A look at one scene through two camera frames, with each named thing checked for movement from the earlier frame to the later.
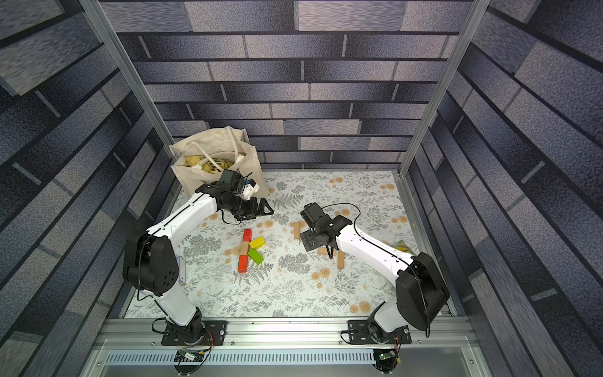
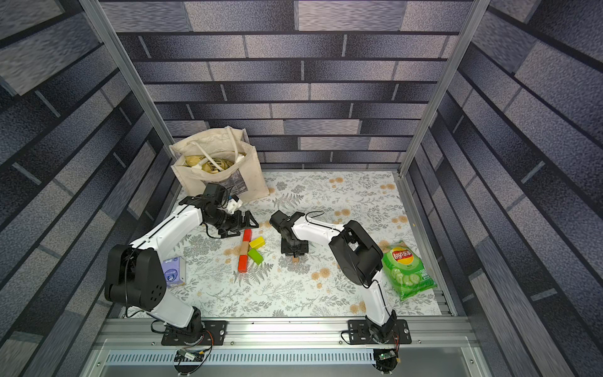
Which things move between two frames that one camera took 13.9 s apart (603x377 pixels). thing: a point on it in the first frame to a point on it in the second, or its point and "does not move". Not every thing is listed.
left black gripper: (253, 211) to (239, 224)
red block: (247, 235) does not move
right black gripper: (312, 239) to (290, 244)
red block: (243, 263) does not move
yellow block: (257, 243) does not move
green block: (255, 256) does not move
